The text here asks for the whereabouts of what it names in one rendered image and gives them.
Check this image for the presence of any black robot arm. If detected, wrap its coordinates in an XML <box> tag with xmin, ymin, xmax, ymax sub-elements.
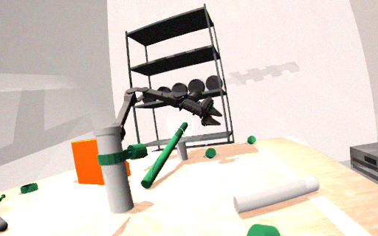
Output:
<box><xmin>109</xmin><ymin>86</ymin><xmax>204</xmax><ymax>142</ymax></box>

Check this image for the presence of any green band with end cup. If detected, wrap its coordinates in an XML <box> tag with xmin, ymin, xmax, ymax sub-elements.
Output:
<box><xmin>97</xmin><ymin>143</ymin><xmax>148</xmax><ymax>166</ymax></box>

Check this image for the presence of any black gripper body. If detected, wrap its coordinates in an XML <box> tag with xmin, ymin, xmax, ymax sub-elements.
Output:
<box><xmin>190</xmin><ymin>98</ymin><xmax>211</xmax><ymax>126</ymax></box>

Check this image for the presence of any grey metal post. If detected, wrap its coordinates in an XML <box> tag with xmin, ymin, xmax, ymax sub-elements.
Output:
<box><xmin>93</xmin><ymin>126</ymin><xmax>134</xmax><ymax>214</ymax></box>

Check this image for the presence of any white cylinder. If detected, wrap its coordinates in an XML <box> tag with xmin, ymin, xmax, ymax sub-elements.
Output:
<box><xmin>233</xmin><ymin>175</ymin><xmax>320</xmax><ymax>214</ymax></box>

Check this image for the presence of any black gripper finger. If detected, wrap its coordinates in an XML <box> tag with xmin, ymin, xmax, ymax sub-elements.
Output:
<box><xmin>206</xmin><ymin>115</ymin><xmax>221</xmax><ymax>126</ymax></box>
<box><xmin>206</xmin><ymin>102</ymin><xmax>223</xmax><ymax>117</ymax></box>

